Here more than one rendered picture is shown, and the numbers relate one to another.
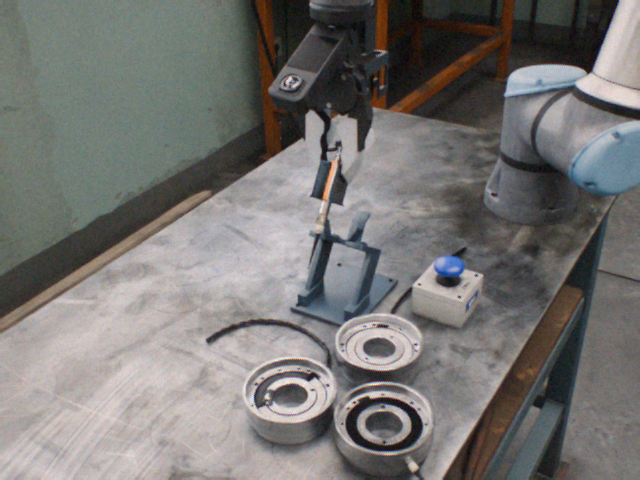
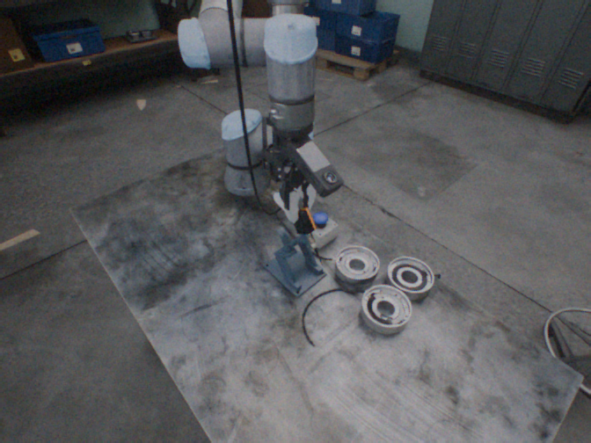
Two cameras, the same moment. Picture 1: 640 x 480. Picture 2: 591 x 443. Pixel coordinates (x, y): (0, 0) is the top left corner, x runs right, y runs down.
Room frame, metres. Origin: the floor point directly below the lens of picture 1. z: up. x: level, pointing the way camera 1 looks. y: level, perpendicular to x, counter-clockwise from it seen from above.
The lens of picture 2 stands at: (0.70, 0.49, 1.47)
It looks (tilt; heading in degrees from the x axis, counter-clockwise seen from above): 43 degrees down; 285
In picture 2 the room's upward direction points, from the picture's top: straight up
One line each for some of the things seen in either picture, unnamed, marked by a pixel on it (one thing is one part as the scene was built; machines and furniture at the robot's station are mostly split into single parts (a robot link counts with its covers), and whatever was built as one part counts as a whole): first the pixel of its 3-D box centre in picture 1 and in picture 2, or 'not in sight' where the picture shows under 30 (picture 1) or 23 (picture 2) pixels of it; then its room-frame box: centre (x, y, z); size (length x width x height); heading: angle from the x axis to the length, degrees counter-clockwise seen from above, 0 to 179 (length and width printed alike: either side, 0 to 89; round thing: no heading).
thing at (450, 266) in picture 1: (448, 277); (320, 222); (0.80, -0.17, 0.85); 0.04 x 0.04 x 0.05
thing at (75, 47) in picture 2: not in sight; (67, 39); (3.55, -2.27, 0.56); 0.52 x 0.38 x 0.22; 53
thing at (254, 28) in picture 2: not in sight; (279, 43); (0.89, -0.13, 1.29); 0.11 x 0.11 x 0.08; 17
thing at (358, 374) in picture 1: (379, 353); (356, 266); (0.69, -0.07, 0.82); 0.10 x 0.10 x 0.04
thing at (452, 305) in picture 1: (449, 290); (318, 228); (0.81, -0.17, 0.82); 0.08 x 0.07 x 0.05; 146
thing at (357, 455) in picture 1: (383, 429); (408, 279); (0.56, -0.06, 0.82); 0.10 x 0.10 x 0.04
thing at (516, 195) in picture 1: (533, 176); (246, 169); (1.08, -0.35, 0.85); 0.15 x 0.15 x 0.10
